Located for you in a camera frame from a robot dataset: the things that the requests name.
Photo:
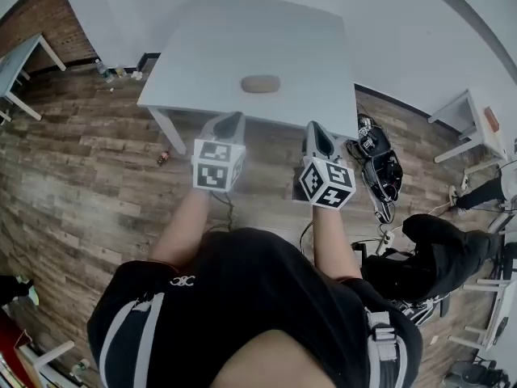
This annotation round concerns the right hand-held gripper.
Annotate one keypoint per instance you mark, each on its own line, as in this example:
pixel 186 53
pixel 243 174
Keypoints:
pixel 327 180

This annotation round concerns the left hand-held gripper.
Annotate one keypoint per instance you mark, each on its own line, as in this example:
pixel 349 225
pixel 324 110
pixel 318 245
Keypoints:
pixel 212 164

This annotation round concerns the brown oval glasses case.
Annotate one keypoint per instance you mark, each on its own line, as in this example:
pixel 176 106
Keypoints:
pixel 260 84

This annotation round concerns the person's left forearm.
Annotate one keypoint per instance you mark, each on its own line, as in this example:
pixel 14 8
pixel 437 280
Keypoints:
pixel 183 224

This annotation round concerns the person's right forearm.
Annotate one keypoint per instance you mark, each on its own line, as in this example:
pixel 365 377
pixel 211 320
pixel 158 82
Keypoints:
pixel 333 241

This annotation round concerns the white power strip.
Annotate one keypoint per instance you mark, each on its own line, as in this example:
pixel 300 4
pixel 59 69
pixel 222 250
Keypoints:
pixel 386 237

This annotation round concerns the white crumpled paper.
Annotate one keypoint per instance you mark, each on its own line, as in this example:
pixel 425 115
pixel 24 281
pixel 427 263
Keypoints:
pixel 137 75

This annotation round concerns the white square table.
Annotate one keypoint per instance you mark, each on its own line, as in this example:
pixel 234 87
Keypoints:
pixel 250 47

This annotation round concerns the person's black shirt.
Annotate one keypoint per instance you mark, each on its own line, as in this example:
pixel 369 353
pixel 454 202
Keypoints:
pixel 242 289

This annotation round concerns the clear plastic bottle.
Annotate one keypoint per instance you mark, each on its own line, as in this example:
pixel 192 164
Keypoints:
pixel 103 71

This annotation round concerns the white side table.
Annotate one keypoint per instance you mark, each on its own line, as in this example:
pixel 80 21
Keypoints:
pixel 472 119

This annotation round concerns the orange flat object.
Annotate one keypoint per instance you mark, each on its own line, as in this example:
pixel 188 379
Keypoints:
pixel 491 120

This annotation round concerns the light blue side table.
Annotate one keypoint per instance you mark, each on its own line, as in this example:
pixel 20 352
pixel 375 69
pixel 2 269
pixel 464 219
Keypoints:
pixel 18 71

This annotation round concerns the black shoe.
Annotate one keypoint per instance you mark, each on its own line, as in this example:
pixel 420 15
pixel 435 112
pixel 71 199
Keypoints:
pixel 14 289

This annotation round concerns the black chair base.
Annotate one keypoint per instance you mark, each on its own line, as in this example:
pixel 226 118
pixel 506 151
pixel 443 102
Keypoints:
pixel 478 372

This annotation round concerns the white table leg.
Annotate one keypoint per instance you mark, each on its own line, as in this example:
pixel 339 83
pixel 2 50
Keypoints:
pixel 52 354

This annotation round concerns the red box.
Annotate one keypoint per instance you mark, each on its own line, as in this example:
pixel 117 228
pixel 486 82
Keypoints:
pixel 10 346

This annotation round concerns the white frame table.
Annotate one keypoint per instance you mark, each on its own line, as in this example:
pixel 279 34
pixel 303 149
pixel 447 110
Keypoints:
pixel 490 313

